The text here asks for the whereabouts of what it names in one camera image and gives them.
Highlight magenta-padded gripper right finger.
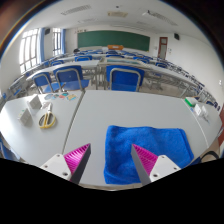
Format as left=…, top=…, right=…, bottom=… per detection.
left=130, top=143, right=183, bottom=186

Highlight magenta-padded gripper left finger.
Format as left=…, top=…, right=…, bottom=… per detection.
left=39, top=143, right=92, bottom=185

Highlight blue terry towel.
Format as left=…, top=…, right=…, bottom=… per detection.
left=103, top=125, right=195, bottom=185

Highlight small white box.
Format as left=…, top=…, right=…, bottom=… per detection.
left=28, top=94, right=43, bottom=111
left=17, top=108, right=33, bottom=127

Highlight blue metal-framed chair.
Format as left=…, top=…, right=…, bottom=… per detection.
left=53, top=65, right=90, bottom=92
left=32, top=72, right=61, bottom=95
left=105, top=64, right=146, bottom=93

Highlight group of blue chairs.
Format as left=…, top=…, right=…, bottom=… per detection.
left=3, top=49, right=219, bottom=108

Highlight brown door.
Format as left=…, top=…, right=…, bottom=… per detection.
left=157, top=36, right=169, bottom=60

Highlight large bright window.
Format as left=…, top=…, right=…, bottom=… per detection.
left=18, top=28, right=39, bottom=74

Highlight blue curtain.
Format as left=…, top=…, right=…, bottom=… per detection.
left=60, top=28, right=66, bottom=54
left=39, top=28, right=46, bottom=64

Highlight narrow bright window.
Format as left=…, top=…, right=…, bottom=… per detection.
left=52, top=27, right=63, bottom=57

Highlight orange lectern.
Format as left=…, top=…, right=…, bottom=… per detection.
left=107, top=44, right=125, bottom=51

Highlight green chalkboard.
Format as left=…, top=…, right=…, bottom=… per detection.
left=77, top=30, right=151, bottom=52

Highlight group of ceiling lights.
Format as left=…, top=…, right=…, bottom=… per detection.
left=59, top=3, right=178, bottom=26

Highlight yellow-handled scissors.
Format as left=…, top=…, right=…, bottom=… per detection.
left=38, top=103, right=57, bottom=130

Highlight black curved cable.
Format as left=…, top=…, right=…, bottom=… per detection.
left=199, top=150, right=220, bottom=164

